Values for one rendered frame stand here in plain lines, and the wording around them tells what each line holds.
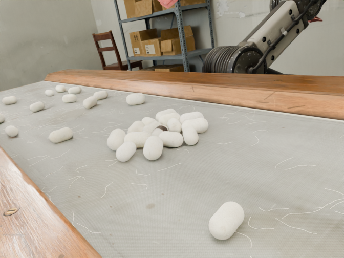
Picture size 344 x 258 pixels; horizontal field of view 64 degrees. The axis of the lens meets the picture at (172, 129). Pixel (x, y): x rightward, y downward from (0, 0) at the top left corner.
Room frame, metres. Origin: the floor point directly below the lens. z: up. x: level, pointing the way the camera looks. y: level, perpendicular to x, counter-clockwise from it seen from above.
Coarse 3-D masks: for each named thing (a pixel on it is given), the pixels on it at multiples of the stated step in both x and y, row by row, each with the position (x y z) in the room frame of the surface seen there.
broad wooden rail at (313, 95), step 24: (72, 72) 1.08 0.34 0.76; (96, 72) 0.95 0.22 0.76; (120, 72) 0.85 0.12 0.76; (144, 72) 0.77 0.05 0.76; (168, 72) 0.70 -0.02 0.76; (192, 72) 0.64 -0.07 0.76; (168, 96) 0.55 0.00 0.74; (192, 96) 0.50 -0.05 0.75; (216, 96) 0.46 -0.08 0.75; (240, 96) 0.42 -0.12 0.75; (264, 96) 0.39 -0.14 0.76; (288, 96) 0.36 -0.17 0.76; (312, 96) 0.34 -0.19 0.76; (336, 96) 0.32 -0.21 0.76
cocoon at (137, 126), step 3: (135, 123) 0.36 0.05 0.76; (138, 123) 0.36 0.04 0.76; (141, 123) 0.36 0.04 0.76; (132, 126) 0.35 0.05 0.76; (135, 126) 0.35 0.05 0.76; (138, 126) 0.35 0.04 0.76; (141, 126) 0.36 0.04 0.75; (129, 129) 0.35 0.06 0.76; (132, 129) 0.35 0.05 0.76; (135, 129) 0.35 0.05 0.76; (138, 129) 0.35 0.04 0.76; (141, 129) 0.35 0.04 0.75; (129, 132) 0.35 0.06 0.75
